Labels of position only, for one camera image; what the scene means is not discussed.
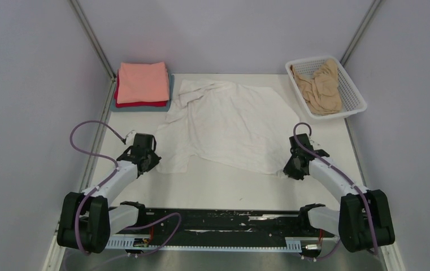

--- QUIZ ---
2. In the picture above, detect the right aluminium frame post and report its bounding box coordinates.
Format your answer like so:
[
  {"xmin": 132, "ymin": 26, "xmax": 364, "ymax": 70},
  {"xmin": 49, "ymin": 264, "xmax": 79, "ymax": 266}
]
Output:
[{"xmin": 340, "ymin": 0, "xmax": 384, "ymax": 66}]

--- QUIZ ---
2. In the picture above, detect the white plastic basket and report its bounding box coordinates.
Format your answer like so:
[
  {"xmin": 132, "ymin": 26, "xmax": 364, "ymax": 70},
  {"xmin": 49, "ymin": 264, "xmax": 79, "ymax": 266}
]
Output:
[{"xmin": 285, "ymin": 56, "xmax": 367, "ymax": 122}]

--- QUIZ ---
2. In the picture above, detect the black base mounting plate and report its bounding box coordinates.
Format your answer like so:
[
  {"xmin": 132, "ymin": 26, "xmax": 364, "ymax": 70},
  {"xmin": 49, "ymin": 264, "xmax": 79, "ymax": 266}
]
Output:
[{"xmin": 121, "ymin": 208, "xmax": 334, "ymax": 250}]

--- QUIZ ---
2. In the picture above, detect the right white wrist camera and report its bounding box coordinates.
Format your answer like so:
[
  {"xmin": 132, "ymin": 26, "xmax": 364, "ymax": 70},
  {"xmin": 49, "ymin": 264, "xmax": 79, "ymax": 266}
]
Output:
[{"xmin": 310, "ymin": 139, "xmax": 320, "ymax": 147}]

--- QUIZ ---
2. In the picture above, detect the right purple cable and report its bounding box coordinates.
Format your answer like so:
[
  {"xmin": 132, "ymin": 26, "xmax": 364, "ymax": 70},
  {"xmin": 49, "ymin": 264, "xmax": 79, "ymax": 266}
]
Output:
[{"xmin": 293, "ymin": 123, "xmax": 379, "ymax": 261}]

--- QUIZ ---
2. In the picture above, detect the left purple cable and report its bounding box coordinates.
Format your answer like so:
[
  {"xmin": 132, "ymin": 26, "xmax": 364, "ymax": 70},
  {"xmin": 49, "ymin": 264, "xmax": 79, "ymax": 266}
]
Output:
[{"xmin": 69, "ymin": 120, "xmax": 183, "ymax": 259}]

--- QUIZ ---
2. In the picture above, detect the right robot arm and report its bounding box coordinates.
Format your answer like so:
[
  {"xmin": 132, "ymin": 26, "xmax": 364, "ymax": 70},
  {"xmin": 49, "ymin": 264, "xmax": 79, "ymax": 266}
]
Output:
[{"xmin": 283, "ymin": 134, "xmax": 396, "ymax": 252}]

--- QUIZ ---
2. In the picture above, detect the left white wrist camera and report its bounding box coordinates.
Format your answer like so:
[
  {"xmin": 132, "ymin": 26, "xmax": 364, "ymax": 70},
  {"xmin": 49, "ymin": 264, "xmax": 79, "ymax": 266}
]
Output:
[{"xmin": 124, "ymin": 130, "xmax": 136, "ymax": 145}]

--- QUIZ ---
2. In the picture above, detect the left aluminium frame post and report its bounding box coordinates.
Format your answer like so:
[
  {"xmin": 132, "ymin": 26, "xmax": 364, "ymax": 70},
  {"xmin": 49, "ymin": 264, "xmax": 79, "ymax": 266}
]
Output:
[{"xmin": 67, "ymin": 0, "xmax": 116, "ymax": 81}]

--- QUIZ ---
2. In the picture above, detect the white slotted cable duct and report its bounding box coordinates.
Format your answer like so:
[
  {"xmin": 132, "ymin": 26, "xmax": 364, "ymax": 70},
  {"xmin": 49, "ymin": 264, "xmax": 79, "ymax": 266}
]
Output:
[{"xmin": 104, "ymin": 236, "xmax": 302, "ymax": 253}]

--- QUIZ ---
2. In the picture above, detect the folded peach t shirt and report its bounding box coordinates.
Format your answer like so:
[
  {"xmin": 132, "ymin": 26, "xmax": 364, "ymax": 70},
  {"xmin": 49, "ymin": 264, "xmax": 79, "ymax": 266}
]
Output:
[{"xmin": 116, "ymin": 62, "xmax": 170, "ymax": 104}]

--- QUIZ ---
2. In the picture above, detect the folded blue t shirt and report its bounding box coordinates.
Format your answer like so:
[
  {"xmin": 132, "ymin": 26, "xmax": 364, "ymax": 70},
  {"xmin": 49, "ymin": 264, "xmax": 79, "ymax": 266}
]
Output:
[{"xmin": 110, "ymin": 73, "xmax": 175, "ymax": 112}]

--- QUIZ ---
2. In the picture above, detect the purple cable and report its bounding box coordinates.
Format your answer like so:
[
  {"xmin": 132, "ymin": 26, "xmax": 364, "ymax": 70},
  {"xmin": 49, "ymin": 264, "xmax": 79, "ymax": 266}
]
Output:
[
  {"xmin": 69, "ymin": 120, "xmax": 183, "ymax": 259},
  {"xmin": 293, "ymin": 123, "xmax": 379, "ymax": 261}
]

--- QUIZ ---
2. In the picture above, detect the folded red t shirt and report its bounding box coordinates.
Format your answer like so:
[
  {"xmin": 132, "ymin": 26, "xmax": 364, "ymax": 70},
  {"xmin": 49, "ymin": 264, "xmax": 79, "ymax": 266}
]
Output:
[{"xmin": 113, "ymin": 70, "xmax": 170, "ymax": 109}]

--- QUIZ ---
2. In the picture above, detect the aluminium frame post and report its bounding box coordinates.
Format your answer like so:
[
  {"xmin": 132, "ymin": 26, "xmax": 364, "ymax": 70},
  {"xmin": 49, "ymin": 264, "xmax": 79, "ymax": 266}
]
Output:
[
  {"xmin": 67, "ymin": 0, "xmax": 116, "ymax": 81},
  {"xmin": 340, "ymin": 0, "xmax": 384, "ymax": 66}
]

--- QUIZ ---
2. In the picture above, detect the white t shirt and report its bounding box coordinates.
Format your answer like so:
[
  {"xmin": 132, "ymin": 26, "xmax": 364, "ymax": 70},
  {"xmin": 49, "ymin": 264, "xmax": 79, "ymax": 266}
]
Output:
[{"xmin": 155, "ymin": 79, "xmax": 299, "ymax": 174}]

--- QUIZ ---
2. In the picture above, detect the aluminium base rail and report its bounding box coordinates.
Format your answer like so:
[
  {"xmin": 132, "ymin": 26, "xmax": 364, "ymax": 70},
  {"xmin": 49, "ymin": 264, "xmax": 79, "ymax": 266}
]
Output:
[{"xmin": 57, "ymin": 208, "xmax": 395, "ymax": 253}]

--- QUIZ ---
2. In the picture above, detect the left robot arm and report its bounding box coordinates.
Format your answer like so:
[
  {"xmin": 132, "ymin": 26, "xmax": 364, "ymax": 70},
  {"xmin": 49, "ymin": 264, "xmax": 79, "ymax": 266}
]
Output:
[{"xmin": 57, "ymin": 133, "xmax": 161, "ymax": 253}]

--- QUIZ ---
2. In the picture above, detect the beige crumpled t shirt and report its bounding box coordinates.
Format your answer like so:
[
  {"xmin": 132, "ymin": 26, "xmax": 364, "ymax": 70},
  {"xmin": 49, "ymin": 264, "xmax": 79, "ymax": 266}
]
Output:
[{"xmin": 290, "ymin": 59, "xmax": 342, "ymax": 116}]

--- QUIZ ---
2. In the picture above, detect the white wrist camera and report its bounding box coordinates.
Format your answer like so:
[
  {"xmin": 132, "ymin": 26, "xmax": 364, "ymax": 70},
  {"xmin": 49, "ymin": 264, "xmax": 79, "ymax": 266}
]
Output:
[
  {"xmin": 124, "ymin": 130, "xmax": 136, "ymax": 145},
  {"xmin": 310, "ymin": 139, "xmax": 320, "ymax": 147}
]

